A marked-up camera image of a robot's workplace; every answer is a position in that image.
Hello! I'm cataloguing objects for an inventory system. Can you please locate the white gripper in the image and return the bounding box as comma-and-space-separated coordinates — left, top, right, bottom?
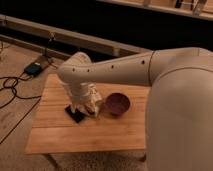
71, 83, 103, 117

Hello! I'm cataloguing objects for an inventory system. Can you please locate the red pepper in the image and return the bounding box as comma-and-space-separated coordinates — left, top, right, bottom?
85, 106, 95, 115

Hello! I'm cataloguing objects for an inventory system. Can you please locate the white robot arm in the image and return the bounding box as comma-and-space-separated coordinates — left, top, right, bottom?
58, 47, 213, 171

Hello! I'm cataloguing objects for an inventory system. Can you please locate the dark red ceramic bowl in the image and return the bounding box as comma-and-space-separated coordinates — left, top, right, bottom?
105, 93, 130, 116

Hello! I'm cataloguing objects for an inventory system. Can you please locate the black phone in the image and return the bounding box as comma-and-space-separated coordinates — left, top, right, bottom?
65, 106, 85, 123

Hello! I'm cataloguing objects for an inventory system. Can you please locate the wooden table board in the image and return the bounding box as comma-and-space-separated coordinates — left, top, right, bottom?
26, 74, 149, 154

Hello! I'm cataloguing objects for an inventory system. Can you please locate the black power adapter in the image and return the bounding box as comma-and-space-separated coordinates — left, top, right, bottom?
24, 63, 42, 76

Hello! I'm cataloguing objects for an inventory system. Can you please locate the wooden rail beam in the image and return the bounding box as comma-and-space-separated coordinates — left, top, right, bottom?
0, 14, 149, 57

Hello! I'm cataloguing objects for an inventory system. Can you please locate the black floor cable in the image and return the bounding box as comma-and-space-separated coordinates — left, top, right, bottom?
0, 71, 43, 145

